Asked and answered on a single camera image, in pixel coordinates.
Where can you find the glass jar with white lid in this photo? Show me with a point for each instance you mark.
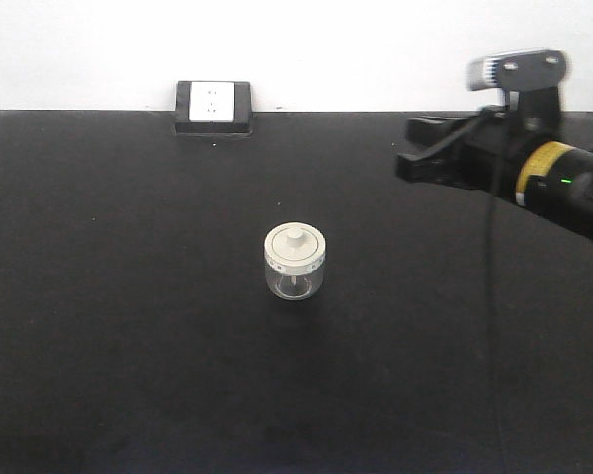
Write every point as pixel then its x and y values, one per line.
pixel 294 259

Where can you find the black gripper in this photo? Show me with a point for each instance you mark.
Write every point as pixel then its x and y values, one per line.
pixel 484 151

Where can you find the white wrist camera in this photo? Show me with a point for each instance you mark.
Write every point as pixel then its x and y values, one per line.
pixel 517 71

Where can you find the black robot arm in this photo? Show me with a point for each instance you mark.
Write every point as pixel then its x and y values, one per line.
pixel 555 183

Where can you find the black white power outlet box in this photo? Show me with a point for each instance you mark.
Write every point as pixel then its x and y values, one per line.
pixel 213 108

